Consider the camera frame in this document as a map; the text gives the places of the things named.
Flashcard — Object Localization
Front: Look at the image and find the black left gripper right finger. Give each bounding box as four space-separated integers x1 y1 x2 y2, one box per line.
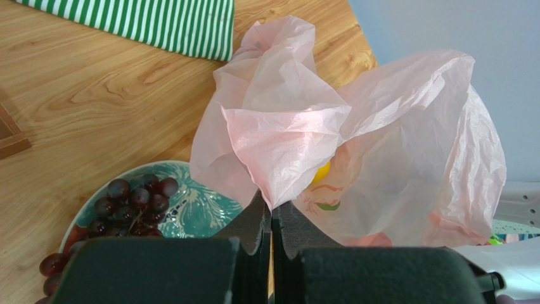
272 202 505 303

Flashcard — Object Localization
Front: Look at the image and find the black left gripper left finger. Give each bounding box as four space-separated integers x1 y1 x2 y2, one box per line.
51 193 271 303

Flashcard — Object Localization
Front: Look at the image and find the yellow lemon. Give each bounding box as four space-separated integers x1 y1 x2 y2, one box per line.
311 161 331 184

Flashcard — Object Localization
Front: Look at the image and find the purple grape bunch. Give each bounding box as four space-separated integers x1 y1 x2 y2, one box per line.
37 174 179 303

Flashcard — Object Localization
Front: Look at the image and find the pink plastic bag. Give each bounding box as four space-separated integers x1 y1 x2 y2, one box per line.
190 16 507 247

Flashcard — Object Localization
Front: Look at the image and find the patterned fruit plate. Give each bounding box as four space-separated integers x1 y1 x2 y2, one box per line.
59 160 245 254

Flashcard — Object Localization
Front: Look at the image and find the green striped cloth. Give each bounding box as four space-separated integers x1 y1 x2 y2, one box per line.
21 0 235 61

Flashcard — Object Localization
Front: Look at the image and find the wooden compartment tray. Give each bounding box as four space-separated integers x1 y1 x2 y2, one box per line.
1 104 32 160

